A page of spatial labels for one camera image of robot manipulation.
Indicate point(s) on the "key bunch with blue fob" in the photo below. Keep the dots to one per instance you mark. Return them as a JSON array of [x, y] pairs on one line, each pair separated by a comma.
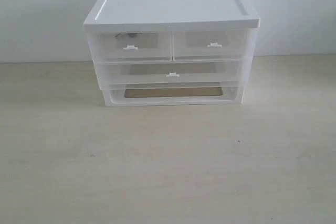
[[126, 36]]

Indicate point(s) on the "white plastic drawer cabinet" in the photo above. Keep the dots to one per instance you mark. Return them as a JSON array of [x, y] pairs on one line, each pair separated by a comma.
[[171, 16]]

